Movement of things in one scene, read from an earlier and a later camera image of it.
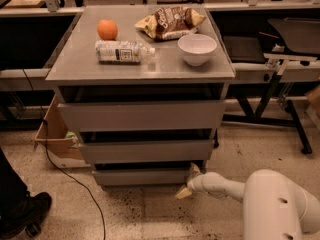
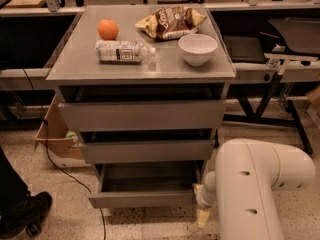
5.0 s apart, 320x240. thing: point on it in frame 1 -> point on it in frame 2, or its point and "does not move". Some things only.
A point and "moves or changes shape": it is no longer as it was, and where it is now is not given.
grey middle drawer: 147,151 does not move
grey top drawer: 143,116 does not move
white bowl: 197,48 does not move
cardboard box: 62,145 does not move
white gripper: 196,184 -> 202,196
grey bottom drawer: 140,177 moves or changes shape
